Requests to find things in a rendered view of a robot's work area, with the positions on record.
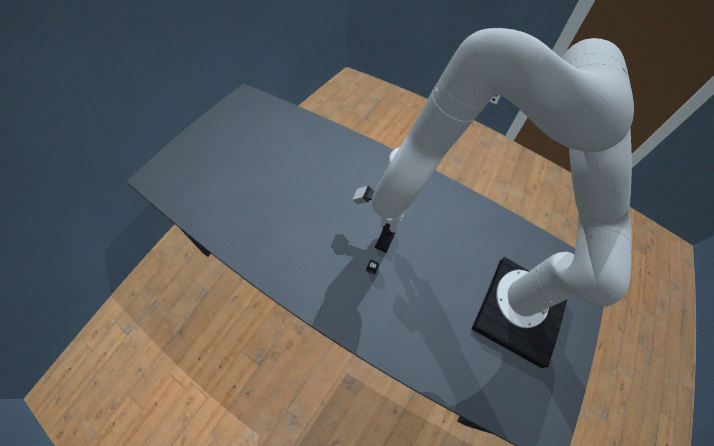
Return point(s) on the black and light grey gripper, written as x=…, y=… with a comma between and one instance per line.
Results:
x=393, y=223

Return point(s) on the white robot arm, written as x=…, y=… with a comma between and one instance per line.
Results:
x=588, y=110

